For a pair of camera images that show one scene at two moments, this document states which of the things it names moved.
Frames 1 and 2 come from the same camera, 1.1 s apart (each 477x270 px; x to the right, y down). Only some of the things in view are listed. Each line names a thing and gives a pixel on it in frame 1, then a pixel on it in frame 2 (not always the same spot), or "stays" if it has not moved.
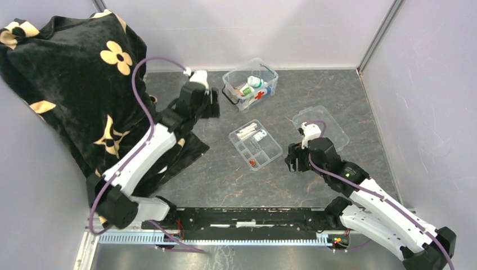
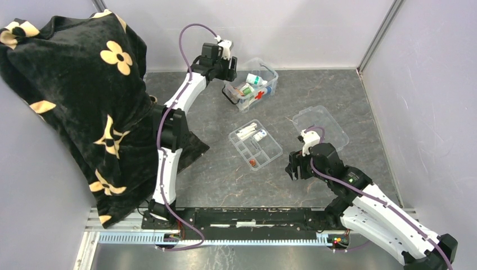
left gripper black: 214,108 -> 229,75
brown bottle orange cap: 238,91 stays
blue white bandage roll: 266,90 stays
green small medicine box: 246,90 stays
